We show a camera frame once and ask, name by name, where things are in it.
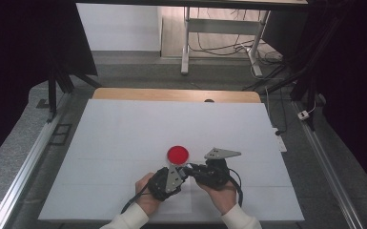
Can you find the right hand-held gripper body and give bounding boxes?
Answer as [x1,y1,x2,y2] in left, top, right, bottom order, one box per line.
[193,147,242,191]

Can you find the white desk frame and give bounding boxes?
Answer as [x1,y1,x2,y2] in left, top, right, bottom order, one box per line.
[180,6,272,77]

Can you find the white power strip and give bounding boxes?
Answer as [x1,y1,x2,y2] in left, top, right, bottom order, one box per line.
[273,127,288,154]

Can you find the black stand legs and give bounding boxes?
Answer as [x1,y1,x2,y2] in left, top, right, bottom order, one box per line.
[241,18,344,132]

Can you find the black tripod stand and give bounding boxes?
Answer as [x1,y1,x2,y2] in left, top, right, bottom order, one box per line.
[46,68,103,124]

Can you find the aluminium rail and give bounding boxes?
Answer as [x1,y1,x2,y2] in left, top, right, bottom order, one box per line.
[290,99,365,229]
[0,92,74,229]

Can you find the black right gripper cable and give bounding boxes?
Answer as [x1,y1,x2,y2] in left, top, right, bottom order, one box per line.
[227,167,244,208]

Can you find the red petri dish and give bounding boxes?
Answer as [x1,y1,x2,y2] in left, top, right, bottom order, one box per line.
[166,145,190,166]

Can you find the white paper sheet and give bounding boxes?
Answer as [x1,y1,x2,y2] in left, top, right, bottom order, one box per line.
[157,168,193,215]

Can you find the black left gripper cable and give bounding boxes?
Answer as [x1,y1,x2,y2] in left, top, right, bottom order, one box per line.
[120,182,154,215]

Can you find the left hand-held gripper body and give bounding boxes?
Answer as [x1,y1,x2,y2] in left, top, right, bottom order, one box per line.
[147,163,186,202]

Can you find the white board table cover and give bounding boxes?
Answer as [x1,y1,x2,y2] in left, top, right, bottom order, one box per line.
[37,98,305,222]

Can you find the black floor cables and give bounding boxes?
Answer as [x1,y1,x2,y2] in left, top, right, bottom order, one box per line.
[189,8,284,66]

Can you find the black curtain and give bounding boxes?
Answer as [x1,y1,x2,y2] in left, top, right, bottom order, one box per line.
[0,0,99,173]
[260,0,367,198]

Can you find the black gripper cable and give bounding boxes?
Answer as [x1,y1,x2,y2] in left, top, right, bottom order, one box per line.
[120,182,154,215]
[227,167,244,208]

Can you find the person's left hand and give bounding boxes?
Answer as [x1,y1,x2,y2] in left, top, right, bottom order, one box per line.
[135,172,162,217]

